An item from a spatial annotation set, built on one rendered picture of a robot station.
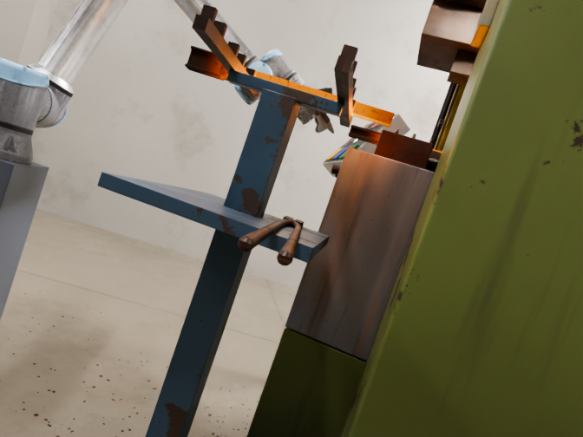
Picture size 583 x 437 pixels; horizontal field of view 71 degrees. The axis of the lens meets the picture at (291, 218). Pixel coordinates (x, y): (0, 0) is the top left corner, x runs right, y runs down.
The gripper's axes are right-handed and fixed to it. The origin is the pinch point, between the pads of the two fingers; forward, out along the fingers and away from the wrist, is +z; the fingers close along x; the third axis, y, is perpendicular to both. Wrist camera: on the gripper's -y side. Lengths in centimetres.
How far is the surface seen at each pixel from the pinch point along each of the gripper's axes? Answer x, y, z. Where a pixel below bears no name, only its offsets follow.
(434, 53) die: 47, -22, -2
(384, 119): 79, 13, -2
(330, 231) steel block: 65, 34, 11
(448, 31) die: 56, -23, -5
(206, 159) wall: -209, 45, -33
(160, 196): 100, 52, -18
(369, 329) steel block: 72, 42, 32
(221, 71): 69, 30, -30
